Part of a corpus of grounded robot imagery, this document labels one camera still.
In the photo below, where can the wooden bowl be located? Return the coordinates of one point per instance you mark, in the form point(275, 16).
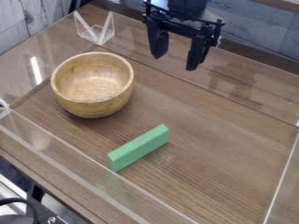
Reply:
point(92, 84)

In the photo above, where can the black table frame bracket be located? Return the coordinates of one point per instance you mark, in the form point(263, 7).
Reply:
point(45, 215)

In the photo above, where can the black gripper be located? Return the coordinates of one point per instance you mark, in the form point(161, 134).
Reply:
point(186, 16)

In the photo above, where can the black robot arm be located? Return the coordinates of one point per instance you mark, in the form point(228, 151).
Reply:
point(186, 18)

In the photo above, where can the clear acrylic tray walls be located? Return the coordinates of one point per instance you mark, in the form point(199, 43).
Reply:
point(228, 168)

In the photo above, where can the green rectangular stick block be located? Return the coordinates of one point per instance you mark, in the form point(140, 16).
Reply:
point(138, 147)

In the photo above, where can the clear acrylic corner bracket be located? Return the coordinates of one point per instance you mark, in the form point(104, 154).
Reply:
point(96, 34)

